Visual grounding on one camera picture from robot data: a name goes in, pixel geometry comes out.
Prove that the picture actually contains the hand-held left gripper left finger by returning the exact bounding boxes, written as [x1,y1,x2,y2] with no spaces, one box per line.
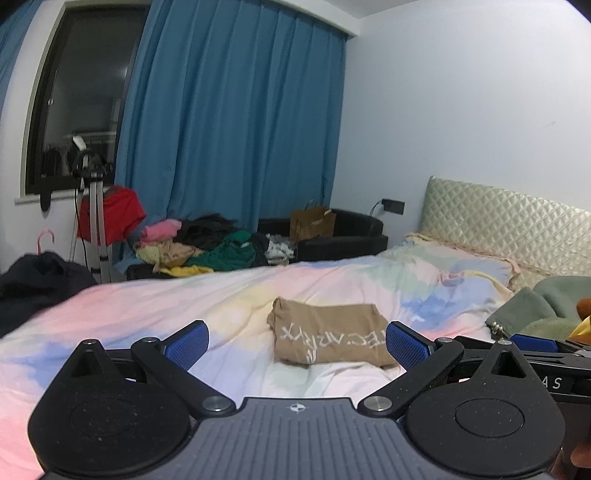
[69,319,236,418]

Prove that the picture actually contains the quilted cream headboard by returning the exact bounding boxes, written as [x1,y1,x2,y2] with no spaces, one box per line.
[418,175,591,301]

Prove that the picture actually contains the black armchair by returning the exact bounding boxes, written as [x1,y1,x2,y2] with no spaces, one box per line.
[256,208,389,265]

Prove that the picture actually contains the dark navy garment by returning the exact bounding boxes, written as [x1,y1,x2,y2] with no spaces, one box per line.
[0,251,99,340]

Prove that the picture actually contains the black wall charger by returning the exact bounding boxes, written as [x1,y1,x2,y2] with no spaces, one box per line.
[369,198,406,217]

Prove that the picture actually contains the pink garment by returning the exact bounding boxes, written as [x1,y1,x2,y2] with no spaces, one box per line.
[141,219,183,245]

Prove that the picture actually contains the green garment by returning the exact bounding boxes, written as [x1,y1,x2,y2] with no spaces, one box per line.
[185,231,257,271]

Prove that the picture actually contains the black garment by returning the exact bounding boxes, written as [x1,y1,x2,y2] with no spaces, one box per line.
[178,213,241,247]

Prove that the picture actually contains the tan printed t-shirt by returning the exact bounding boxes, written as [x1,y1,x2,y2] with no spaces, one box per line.
[267,296,400,367]

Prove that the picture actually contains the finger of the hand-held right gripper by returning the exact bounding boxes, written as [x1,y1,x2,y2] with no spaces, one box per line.
[508,333,591,366]

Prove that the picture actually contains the dark framed window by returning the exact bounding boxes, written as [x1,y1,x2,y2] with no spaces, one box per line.
[23,4,151,195]

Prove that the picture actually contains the white patterned garment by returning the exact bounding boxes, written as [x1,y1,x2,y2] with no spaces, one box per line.
[265,233,296,266]

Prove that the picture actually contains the narrow blue curtain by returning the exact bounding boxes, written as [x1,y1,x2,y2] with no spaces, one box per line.
[0,0,47,116]

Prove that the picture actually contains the wide blue curtain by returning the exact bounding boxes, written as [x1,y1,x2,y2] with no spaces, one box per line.
[113,0,348,241]

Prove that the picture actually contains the orange plush toy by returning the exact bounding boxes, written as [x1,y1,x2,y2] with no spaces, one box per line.
[568,298,591,344]

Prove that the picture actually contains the beige crumpled garment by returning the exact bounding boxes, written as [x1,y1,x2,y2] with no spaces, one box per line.
[152,240,204,271]

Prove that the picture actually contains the pastel pillow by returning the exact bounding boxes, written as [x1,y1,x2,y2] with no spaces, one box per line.
[402,233,522,296]

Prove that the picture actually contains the silver tripod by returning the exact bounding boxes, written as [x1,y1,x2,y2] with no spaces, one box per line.
[69,135,114,284]

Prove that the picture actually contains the red shorts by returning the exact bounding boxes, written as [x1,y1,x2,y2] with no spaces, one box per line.
[78,185,147,244]

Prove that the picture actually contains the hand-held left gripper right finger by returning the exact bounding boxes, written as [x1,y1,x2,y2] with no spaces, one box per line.
[358,320,532,418]

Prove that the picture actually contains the yellow-green garment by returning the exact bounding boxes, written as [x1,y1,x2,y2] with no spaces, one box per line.
[134,242,160,264]

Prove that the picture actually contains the brown paper bag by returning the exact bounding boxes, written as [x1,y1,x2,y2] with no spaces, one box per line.
[289,199,337,241]

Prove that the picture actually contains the green blanket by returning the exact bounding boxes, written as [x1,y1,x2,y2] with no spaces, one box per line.
[485,275,591,340]

